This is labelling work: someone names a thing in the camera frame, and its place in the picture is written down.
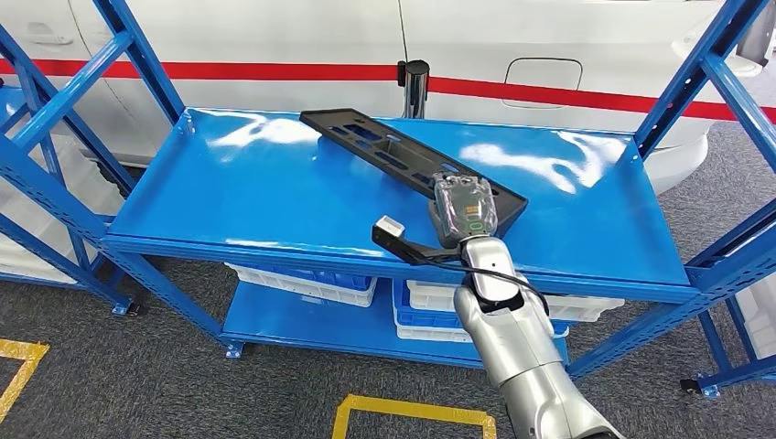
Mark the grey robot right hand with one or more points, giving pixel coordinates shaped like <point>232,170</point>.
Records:
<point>464,209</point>

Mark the long black plastic part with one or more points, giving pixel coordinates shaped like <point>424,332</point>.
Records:
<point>318,119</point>

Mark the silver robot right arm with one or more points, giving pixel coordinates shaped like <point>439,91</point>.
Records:
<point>521,339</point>

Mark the blue metal shelf rack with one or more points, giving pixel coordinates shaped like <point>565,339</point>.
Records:
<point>752,368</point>
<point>60,262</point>
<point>273,194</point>

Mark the red barrier belt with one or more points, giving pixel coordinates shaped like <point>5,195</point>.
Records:
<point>606,100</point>
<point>212,69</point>

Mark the yellow floor tape square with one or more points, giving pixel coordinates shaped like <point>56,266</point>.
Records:
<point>24,349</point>
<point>412,409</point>

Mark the white car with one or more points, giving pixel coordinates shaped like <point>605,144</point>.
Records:
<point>242,30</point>

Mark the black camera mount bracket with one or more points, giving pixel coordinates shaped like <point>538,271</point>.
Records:
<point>412,248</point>

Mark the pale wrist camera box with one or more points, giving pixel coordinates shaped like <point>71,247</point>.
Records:
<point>391,227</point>

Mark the chrome stanchion post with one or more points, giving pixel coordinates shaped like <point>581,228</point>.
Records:
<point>415,91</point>

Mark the grey metal post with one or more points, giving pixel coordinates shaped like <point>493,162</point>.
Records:
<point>758,36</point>

